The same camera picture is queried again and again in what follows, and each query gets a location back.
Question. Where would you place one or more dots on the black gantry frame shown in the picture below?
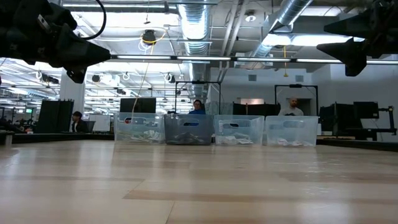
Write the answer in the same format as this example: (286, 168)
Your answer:
(295, 85)
(199, 82)

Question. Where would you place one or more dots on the long linear ceiling light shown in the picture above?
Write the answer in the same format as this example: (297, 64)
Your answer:
(202, 58)

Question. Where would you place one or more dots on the small grey cylinder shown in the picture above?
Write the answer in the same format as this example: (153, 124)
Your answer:
(8, 138)

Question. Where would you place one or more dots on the silver spiral ventilation duct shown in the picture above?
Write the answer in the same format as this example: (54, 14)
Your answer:
(194, 21)

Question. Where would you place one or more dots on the rectangular ceiling light panel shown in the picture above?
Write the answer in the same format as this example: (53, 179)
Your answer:
(311, 40)

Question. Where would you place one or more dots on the white packet green stripes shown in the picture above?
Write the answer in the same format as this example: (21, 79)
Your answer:
(133, 137)

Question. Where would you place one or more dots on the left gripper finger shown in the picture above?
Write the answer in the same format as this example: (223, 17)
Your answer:
(81, 51)
(77, 74)

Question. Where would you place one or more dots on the person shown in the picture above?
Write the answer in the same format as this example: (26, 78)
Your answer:
(291, 109)
(79, 124)
(197, 109)

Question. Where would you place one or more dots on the white square pillar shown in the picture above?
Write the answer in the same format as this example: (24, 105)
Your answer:
(72, 93)

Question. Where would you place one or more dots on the black ceiling mounted device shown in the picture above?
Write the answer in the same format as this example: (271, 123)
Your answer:
(149, 36)

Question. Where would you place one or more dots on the white packet black text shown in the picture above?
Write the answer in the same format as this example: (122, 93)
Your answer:
(290, 142)
(186, 138)
(234, 140)

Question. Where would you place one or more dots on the black partition panel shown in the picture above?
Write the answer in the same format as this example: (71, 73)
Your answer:
(56, 116)
(255, 109)

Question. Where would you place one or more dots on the plain white packet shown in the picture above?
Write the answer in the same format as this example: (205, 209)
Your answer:
(154, 135)

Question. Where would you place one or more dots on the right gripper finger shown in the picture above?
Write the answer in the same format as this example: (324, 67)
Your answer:
(354, 27)
(351, 54)

